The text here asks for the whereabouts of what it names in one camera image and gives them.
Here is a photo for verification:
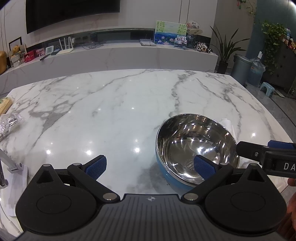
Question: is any white paper towel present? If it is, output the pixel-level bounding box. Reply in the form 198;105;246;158
219;118;262;169

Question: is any blue steel bowl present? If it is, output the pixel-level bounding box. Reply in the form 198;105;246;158
155;113;238;190

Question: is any small blue plastic stool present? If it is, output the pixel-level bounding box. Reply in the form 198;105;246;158
259;82;275;97

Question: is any white phone stand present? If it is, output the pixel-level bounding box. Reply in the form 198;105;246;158
0;149;24;189

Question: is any blue water jug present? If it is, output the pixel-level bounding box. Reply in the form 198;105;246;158
247;58;265;87

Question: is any grey trash bin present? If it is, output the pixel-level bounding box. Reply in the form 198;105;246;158
230;54;252;86

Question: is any clear plastic wrapped item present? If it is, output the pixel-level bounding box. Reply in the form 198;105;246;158
1;113;25;140

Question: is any potted long-leaf plant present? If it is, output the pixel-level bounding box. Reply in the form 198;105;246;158
211;26;249;74

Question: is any bamboo skewer pack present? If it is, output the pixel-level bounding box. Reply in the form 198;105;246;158
0;97;14;115

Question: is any climbing green ivy plant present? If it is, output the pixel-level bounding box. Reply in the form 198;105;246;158
261;21;287;75

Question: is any white marble tv console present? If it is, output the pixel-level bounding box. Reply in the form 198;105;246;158
1;41;218;94

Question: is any white wifi router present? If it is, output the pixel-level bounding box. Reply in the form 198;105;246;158
57;37;74;55

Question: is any white digital clock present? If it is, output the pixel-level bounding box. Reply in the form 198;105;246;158
45;46;54;55

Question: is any red gift box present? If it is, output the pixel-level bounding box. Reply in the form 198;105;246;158
24;50;35;63

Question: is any round decorated fan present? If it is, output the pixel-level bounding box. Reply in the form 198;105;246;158
186;21;203;35

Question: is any golden gourd ornament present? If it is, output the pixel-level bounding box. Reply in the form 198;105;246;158
0;51;7;74

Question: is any grey laptop on console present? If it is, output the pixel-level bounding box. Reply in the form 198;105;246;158
139;39;156;47

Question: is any yellow plush toy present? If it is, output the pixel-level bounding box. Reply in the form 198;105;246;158
10;45;22;60

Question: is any lotus pond painting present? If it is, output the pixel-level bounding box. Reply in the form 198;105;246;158
154;21;187;45

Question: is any black framed picture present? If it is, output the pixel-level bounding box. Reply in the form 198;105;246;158
9;37;23;51

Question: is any black wall television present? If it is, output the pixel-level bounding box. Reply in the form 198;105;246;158
25;0;120;34

